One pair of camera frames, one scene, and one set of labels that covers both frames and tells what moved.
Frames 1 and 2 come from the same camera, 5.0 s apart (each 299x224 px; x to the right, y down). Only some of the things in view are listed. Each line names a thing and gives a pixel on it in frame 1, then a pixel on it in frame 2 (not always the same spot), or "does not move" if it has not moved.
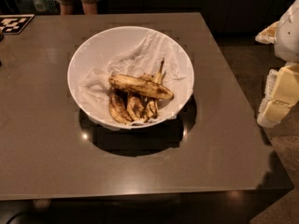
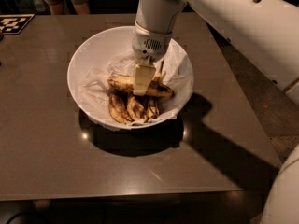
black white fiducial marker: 14,24 does not move
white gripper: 288,36 to 150,45
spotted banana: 140,86 does not move
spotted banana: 152,105 does not move
